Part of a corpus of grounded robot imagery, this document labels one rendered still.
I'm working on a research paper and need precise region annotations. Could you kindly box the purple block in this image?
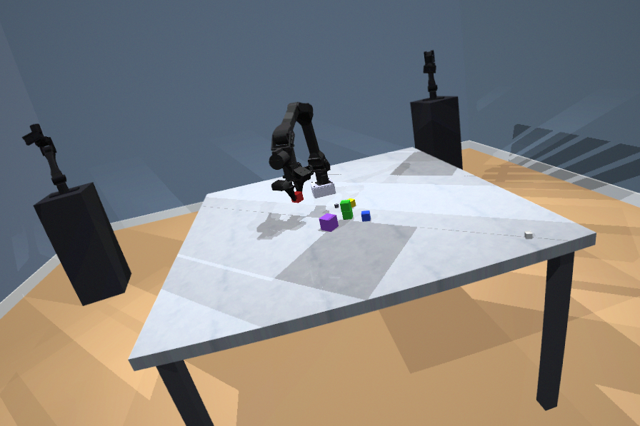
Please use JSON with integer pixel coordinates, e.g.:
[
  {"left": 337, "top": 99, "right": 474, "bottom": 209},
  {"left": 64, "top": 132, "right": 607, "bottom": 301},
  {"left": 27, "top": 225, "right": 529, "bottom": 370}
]
[{"left": 319, "top": 213, "right": 339, "bottom": 232}]

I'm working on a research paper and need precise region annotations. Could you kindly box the red block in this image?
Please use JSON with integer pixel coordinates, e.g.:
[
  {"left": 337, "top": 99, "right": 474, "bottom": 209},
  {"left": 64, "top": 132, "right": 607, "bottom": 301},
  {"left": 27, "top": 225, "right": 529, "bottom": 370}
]
[{"left": 291, "top": 191, "right": 304, "bottom": 203}]

